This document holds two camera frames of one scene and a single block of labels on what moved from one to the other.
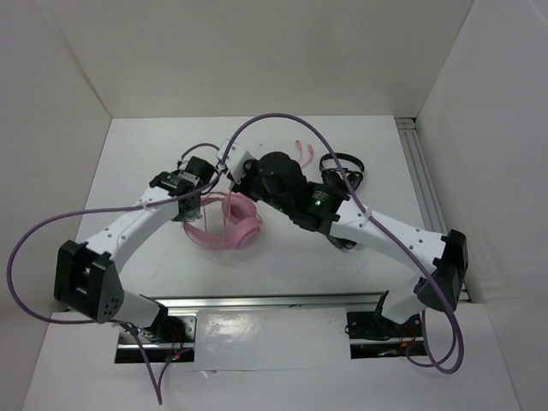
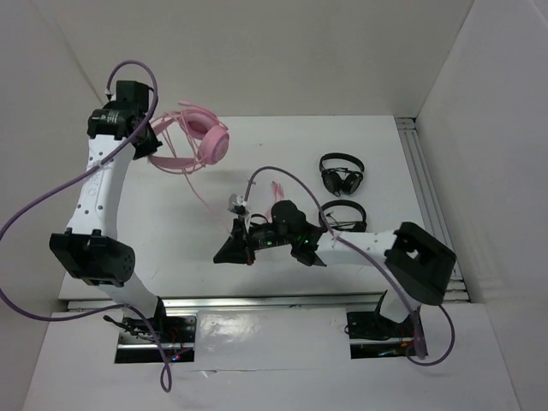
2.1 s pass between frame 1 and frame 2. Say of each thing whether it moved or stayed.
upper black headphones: stayed
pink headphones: moved
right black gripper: moved
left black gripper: moved
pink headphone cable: moved
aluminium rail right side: stayed
